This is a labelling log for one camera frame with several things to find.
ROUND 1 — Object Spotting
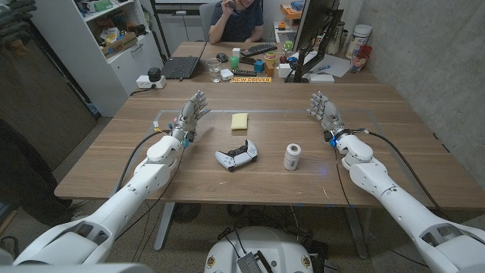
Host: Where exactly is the yellow new driver sign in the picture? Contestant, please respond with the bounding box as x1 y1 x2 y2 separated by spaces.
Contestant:
230 77 273 84

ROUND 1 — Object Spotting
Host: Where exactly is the cardboard box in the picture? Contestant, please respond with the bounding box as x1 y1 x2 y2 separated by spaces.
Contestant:
100 31 139 58

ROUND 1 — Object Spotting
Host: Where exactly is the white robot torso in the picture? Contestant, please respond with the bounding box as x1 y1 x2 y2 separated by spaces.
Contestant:
203 226 315 273

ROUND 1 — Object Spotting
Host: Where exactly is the clear drinking glass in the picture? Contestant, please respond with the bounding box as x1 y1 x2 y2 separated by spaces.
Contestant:
206 58 223 83

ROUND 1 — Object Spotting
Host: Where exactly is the white shelf cabinet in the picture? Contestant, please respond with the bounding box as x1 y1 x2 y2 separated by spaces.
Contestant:
30 0 164 118

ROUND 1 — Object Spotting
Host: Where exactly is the white black game controller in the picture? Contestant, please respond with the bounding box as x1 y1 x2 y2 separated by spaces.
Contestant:
214 139 259 172

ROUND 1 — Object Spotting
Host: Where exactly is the black laptop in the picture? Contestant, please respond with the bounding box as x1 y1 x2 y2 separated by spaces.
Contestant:
160 55 199 80

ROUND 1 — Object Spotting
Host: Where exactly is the small white bottle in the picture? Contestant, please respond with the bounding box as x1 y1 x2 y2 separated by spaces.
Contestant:
283 143 302 171

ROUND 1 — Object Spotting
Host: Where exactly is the yellow sponge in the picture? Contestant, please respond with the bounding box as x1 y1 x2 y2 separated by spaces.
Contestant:
230 112 249 132

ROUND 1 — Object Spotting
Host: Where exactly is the pale bottle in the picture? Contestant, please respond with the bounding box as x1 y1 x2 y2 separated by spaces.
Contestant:
327 21 346 56

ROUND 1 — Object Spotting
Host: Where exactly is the white table leg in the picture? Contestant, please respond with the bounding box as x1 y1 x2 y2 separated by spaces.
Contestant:
153 202 176 252

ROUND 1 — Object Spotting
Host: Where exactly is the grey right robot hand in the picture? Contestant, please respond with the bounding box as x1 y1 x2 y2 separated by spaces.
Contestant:
305 90 352 143

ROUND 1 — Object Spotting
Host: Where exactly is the black keyboard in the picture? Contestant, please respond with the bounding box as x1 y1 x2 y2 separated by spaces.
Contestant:
239 42 278 58

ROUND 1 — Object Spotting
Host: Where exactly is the orange box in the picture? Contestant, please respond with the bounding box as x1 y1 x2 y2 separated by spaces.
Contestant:
280 3 304 20

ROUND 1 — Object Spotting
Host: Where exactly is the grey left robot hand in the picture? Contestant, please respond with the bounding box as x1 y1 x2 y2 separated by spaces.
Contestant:
169 89 211 144

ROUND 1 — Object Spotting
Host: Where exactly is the white power strip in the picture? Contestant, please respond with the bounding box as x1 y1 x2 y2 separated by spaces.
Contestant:
136 74 167 89

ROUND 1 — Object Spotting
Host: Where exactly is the white round canister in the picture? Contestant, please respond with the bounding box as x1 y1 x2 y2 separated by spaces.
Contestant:
345 24 373 60

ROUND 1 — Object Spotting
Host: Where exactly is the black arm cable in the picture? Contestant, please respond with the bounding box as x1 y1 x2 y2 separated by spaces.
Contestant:
114 130 172 193
355 128 443 220

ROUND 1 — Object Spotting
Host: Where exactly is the white flat box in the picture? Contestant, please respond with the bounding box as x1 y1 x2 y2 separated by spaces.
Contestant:
308 73 336 84

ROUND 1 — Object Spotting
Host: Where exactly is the black monitor with stand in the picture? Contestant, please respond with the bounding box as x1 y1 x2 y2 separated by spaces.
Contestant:
284 0 345 83

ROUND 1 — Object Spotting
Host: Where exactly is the grey ribbed module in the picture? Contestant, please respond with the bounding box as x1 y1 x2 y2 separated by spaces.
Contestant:
236 252 266 273

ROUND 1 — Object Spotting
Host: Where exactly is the seated person in dark shirt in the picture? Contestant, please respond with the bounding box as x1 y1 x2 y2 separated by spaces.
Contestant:
208 0 265 45

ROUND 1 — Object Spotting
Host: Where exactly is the grey office chair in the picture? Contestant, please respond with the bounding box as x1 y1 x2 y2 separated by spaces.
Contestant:
199 1 221 42

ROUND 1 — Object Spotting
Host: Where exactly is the grey table leg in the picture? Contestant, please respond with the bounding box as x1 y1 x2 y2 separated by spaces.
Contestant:
343 206 371 260

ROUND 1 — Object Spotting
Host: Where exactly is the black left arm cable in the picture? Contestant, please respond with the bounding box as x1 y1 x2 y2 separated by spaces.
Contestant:
114 130 172 193

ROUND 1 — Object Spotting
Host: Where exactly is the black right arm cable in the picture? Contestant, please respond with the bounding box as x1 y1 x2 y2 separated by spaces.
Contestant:
355 128 443 220

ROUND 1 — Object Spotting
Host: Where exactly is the white paper sheet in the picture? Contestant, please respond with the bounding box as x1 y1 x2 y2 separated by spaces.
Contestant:
299 51 352 79

